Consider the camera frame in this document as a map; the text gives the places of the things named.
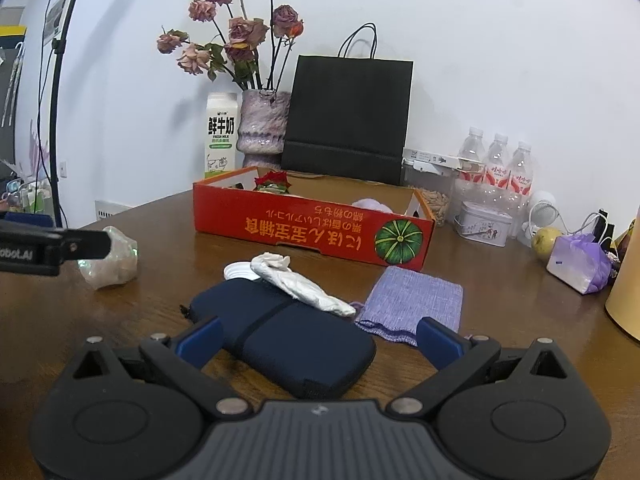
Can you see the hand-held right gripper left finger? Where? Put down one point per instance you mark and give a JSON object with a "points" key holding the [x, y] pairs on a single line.
{"points": [[202, 340]]}

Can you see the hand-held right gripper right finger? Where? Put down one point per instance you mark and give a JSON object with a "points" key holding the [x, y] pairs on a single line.
{"points": [[437, 342]]}

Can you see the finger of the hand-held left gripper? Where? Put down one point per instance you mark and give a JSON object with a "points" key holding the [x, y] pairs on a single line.
{"points": [[87, 243], [25, 220]]}

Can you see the iridescent plastic bag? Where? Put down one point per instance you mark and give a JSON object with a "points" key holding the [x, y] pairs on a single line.
{"points": [[115, 270]]}

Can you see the purple knitted cloth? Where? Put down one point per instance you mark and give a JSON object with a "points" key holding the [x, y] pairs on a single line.
{"points": [[410, 300]]}

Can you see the navy blue pouch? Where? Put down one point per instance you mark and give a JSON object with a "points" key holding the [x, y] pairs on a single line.
{"points": [[300, 350]]}

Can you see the white tissue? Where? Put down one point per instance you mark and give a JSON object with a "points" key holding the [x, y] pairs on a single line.
{"points": [[300, 287]]}

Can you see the red cardboard box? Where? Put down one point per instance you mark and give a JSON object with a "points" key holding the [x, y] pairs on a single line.
{"points": [[300, 230]]}

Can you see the red rose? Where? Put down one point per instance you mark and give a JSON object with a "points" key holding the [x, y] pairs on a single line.
{"points": [[272, 178]]}

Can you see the cluttered shelf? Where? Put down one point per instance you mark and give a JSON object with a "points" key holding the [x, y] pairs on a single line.
{"points": [[25, 195]]}

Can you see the white bottle cap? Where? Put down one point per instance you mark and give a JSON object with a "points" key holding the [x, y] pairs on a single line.
{"points": [[237, 270]]}

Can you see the white tin box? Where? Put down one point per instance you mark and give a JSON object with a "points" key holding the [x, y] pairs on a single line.
{"points": [[482, 225]]}

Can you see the yellow-green pear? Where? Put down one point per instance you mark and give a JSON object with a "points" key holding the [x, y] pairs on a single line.
{"points": [[545, 242]]}

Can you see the clear container with white lid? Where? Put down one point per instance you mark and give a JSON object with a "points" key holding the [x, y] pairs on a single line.
{"points": [[430, 195]]}

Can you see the purple tissue pack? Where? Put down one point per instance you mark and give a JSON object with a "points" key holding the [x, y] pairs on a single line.
{"points": [[575, 265]]}

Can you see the small white fan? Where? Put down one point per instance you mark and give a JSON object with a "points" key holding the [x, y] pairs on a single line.
{"points": [[542, 210]]}

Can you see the white green milk carton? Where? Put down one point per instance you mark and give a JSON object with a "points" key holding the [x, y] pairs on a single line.
{"points": [[221, 135]]}

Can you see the black lamp stand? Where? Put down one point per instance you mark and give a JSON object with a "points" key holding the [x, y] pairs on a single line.
{"points": [[57, 44]]}

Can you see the clear water bottle red label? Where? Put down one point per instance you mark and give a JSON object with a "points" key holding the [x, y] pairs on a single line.
{"points": [[497, 160], [520, 170], [471, 155]]}

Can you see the yellow thermos jug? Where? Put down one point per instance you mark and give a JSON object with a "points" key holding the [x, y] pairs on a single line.
{"points": [[627, 300]]}

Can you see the black charger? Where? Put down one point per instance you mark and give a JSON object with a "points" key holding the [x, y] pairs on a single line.
{"points": [[603, 230]]}

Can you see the colourful snack packet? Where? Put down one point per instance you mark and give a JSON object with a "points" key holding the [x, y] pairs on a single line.
{"points": [[621, 255]]}

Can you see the purple textured vase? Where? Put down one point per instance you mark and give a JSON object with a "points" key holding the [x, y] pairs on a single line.
{"points": [[262, 120]]}

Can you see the black paper bag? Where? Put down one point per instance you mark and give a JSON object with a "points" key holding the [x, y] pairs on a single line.
{"points": [[345, 120]]}

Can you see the dried rose bouquet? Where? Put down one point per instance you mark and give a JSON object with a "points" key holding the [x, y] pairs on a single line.
{"points": [[245, 32]]}

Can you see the white wall socket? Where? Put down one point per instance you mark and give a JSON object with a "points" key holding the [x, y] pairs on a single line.
{"points": [[63, 169]]}

